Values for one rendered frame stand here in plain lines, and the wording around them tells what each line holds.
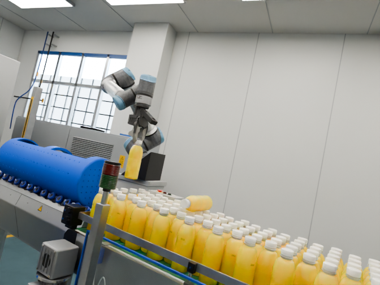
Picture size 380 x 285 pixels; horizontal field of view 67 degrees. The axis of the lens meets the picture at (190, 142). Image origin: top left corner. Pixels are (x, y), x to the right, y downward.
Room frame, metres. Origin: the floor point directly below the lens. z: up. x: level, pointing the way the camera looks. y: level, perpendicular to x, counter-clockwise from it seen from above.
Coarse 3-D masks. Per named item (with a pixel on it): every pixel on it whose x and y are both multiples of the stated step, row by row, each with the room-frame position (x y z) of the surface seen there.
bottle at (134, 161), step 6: (138, 144) 1.50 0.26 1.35; (132, 150) 1.49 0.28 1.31; (138, 150) 1.49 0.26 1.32; (132, 156) 1.49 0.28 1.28; (138, 156) 1.49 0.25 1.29; (132, 162) 1.49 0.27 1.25; (138, 162) 1.50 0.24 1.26; (126, 168) 1.50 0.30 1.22; (132, 168) 1.49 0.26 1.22; (138, 168) 1.50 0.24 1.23; (126, 174) 1.49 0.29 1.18; (132, 174) 1.49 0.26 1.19; (138, 174) 1.52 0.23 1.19
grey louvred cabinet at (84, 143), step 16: (16, 128) 4.12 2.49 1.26; (48, 128) 3.87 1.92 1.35; (64, 128) 3.76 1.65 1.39; (80, 128) 3.67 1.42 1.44; (48, 144) 3.85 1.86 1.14; (64, 144) 3.73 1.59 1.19; (80, 144) 3.62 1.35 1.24; (96, 144) 3.53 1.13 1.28; (112, 144) 3.43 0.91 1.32; (112, 160) 3.41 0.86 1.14
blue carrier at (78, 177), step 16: (16, 144) 1.91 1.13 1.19; (32, 144) 1.86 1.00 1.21; (0, 160) 1.92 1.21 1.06; (16, 160) 1.81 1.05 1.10; (32, 160) 1.73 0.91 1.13; (48, 160) 1.67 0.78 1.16; (64, 160) 1.61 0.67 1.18; (80, 160) 1.57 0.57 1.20; (96, 160) 1.56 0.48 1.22; (16, 176) 1.86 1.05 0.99; (32, 176) 1.72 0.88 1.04; (48, 176) 1.62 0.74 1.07; (64, 176) 1.55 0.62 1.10; (80, 176) 1.50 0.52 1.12; (96, 176) 1.58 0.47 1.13; (64, 192) 1.57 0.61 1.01; (80, 192) 1.51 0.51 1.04; (96, 192) 1.60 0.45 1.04
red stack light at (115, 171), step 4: (104, 164) 1.05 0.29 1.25; (108, 164) 1.04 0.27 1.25; (104, 168) 1.05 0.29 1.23; (108, 168) 1.04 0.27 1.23; (112, 168) 1.04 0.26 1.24; (116, 168) 1.05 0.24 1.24; (104, 172) 1.04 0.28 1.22; (108, 172) 1.04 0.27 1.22; (112, 172) 1.04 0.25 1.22; (116, 172) 1.05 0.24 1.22
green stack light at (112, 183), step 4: (104, 176) 1.04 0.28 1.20; (108, 176) 1.04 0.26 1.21; (112, 176) 1.04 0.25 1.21; (116, 176) 1.06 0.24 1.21; (100, 180) 1.05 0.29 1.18; (104, 180) 1.04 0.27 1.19; (108, 180) 1.04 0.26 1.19; (112, 180) 1.05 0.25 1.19; (116, 180) 1.06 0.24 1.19; (100, 184) 1.05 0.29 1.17; (104, 184) 1.04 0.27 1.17; (108, 184) 1.04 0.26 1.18; (112, 184) 1.05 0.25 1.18; (116, 184) 1.08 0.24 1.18; (104, 188) 1.04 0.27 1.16; (108, 188) 1.04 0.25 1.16; (112, 188) 1.05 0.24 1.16
